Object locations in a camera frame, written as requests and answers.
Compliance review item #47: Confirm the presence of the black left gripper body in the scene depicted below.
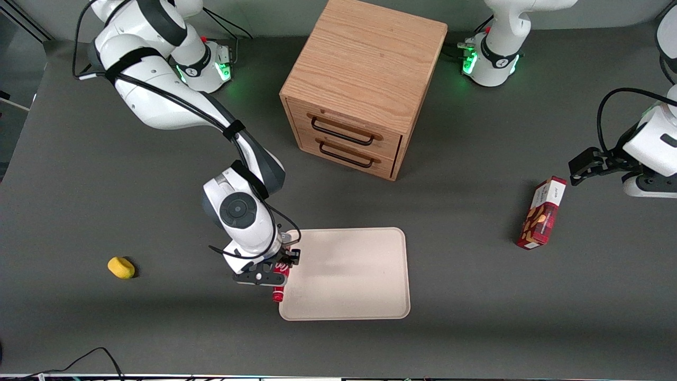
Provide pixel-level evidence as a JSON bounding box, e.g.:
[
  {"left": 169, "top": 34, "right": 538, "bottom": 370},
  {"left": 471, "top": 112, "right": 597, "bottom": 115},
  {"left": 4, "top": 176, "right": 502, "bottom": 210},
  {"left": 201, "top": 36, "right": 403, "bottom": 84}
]
[{"left": 601, "top": 138, "right": 644, "bottom": 174}]

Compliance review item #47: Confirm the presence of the red coke bottle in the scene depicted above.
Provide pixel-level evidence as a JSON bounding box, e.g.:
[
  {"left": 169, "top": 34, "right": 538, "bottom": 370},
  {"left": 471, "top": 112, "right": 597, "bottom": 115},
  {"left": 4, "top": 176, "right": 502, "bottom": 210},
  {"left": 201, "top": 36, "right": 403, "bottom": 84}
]
[{"left": 271, "top": 264, "right": 290, "bottom": 303}]

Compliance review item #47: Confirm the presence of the beige rectangular tray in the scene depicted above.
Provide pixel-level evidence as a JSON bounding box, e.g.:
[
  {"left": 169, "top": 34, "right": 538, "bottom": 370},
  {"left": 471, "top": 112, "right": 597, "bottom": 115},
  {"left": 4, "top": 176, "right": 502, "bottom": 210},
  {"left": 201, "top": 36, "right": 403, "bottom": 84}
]
[{"left": 279, "top": 227, "right": 411, "bottom": 322}]

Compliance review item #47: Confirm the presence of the red snack box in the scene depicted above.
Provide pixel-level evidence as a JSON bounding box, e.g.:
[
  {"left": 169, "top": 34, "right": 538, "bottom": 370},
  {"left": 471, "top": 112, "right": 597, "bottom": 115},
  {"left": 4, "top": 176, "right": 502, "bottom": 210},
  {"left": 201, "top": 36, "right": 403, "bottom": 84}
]
[{"left": 516, "top": 176, "right": 568, "bottom": 250}]

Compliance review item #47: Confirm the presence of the wooden drawer front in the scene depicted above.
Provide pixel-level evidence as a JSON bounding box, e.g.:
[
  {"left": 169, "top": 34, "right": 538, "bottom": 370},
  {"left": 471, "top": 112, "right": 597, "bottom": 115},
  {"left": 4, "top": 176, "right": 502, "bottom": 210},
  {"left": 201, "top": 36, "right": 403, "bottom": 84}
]
[
  {"left": 287, "top": 98, "right": 404, "bottom": 159},
  {"left": 296, "top": 129, "right": 398, "bottom": 180}
]

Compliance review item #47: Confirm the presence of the yellow sponge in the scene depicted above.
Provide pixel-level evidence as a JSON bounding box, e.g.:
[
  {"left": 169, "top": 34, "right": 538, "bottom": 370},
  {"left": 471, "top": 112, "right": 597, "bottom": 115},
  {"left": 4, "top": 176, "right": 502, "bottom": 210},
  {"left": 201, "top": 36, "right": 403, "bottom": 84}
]
[{"left": 107, "top": 257, "right": 136, "bottom": 280}]

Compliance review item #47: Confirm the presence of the wooden drawer cabinet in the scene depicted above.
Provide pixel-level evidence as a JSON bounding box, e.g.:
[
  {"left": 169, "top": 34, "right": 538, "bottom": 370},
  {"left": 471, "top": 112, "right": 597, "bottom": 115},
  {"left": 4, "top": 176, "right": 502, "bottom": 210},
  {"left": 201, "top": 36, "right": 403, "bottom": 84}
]
[{"left": 279, "top": 0, "right": 449, "bottom": 182}]

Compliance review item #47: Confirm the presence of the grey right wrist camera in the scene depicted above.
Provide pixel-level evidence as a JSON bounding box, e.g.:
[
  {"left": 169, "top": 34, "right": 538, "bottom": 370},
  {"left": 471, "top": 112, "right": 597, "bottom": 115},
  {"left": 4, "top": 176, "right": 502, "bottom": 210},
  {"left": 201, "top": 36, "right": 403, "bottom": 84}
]
[{"left": 232, "top": 266, "right": 290, "bottom": 287}]

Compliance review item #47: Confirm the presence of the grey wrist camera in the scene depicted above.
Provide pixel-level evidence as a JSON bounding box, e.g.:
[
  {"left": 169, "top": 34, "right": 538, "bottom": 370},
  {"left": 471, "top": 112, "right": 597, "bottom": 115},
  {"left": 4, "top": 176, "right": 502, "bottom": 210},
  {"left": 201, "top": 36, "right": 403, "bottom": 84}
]
[
  {"left": 623, "top": 172, "right": 677, "bottom": 198},
  {"left": 232, "top": 266, "right": 290, "bottom": 287}
]

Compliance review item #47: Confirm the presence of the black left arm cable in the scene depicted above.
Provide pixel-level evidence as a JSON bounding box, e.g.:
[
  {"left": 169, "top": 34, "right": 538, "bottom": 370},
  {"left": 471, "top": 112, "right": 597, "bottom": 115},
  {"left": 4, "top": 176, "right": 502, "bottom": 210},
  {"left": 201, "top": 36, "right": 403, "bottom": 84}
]
[{"left": 596, "top": 87, "right": 677, "bottom": 156}]

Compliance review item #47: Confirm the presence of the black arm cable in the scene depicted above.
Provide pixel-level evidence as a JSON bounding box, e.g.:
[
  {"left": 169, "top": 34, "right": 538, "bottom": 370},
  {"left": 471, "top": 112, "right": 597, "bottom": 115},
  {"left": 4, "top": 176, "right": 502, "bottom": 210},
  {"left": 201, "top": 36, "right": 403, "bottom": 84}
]
[
  {"left": 73, "top": 0, "right": 303, "bottom": 261},
  {"left": 596, "top": 87, "right": 677, "bottom": 156}
]

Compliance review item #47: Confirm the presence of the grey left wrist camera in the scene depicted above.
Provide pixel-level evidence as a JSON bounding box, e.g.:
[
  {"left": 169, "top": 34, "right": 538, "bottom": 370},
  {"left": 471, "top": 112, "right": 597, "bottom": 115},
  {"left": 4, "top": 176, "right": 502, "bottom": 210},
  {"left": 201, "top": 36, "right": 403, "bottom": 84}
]
[{"left": 623, "top": 172, "right": 677, "bottom": 198}]

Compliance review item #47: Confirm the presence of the black drawer handle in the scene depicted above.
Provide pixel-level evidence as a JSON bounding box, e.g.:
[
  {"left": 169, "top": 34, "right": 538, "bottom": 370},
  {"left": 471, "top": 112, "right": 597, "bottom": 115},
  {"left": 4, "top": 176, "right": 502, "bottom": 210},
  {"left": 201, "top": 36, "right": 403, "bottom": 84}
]
[
  {"left": 310, "top": 116, "right": 378, "bottom": 147},
  {"left": 318, "top": 139, "right": 376, "bottom": 169}
]

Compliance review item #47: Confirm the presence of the black left base cable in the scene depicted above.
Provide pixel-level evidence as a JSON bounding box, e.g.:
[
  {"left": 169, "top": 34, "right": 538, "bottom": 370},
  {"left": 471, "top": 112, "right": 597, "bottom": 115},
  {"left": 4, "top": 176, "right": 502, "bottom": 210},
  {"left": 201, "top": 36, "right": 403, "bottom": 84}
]
[{"left": 443, "top": 15, "right": 496, "bottom": 60}]

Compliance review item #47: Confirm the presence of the black base cable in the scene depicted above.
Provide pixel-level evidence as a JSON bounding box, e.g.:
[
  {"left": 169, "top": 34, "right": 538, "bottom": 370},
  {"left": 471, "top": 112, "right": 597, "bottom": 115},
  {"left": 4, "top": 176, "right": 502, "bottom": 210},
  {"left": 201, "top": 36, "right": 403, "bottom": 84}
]
[
  {"left": 443, "top": 15, "right": 496, "bottom": 60},
  {"left": 201, "top": 8, "right": 255, "bottom": 68}
]

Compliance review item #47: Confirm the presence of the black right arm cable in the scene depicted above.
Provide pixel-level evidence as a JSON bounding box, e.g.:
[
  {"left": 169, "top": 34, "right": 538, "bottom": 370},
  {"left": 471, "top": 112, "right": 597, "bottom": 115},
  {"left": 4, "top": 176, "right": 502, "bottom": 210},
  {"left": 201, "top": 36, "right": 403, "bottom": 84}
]
[{"left": 73, "top": 0, "right": 303, "bottom": 261}]

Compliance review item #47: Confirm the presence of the black table edge cable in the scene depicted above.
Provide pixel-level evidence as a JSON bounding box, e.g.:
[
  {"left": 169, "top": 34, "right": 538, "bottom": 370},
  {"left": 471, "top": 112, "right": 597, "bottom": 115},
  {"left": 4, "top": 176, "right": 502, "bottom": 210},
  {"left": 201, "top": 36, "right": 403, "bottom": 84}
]
[{"left": 0, "top": 347, "right": 125, "bottom": 381}]

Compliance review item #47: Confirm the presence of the black right base cable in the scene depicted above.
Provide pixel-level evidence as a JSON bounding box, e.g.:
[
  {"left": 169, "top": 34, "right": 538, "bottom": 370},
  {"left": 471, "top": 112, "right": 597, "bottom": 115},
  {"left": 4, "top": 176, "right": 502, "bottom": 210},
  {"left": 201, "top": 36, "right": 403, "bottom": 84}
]
[{"left": 201, "top": 8, "right": 255, "bottom": 68}]

